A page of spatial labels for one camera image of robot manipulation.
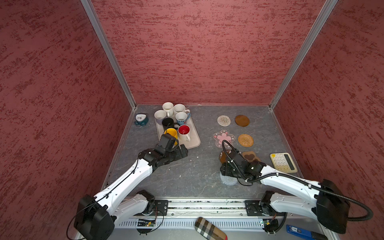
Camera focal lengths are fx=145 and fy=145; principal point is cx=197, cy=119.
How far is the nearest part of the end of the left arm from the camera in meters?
0.55

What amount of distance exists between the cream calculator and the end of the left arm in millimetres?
585

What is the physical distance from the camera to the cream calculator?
877 millimetres
